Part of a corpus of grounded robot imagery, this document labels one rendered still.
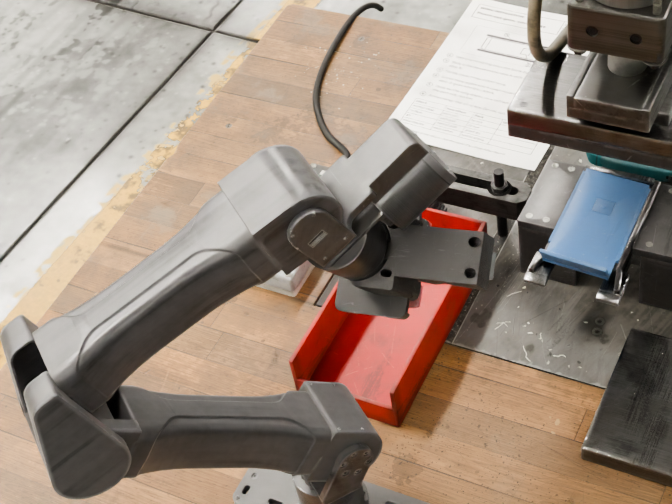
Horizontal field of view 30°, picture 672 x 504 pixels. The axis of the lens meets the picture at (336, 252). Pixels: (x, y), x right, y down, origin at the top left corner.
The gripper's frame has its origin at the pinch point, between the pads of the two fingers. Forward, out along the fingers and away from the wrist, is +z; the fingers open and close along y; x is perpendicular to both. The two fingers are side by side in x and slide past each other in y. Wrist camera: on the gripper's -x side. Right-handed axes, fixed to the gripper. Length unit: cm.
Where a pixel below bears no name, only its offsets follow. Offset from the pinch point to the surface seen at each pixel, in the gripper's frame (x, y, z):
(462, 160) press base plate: 8.3, 18.5, 36.6
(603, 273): -14.4, 3.7, 16.4
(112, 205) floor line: 123, 23, 137
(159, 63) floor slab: 135, 65, 165
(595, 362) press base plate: -13.5, -4.8, 23.0
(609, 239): -13.7, 7.9, 20.8
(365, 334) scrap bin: 11.1, -5.3, 19.7
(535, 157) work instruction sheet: -0.3, 19.8, 38.2
